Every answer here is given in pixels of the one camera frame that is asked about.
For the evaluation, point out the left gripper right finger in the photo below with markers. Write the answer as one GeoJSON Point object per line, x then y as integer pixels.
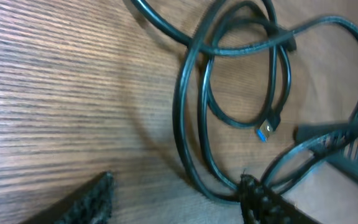
{"type": "Point", "coordinates": [260, 204]}

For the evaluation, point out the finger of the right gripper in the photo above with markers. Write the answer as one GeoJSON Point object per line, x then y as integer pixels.
{"type": "Point", "coordinates": [337, 143]}

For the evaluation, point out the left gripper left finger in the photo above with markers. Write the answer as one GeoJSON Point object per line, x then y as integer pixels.
{"type": "Point", "coordinates": [90, 203]}

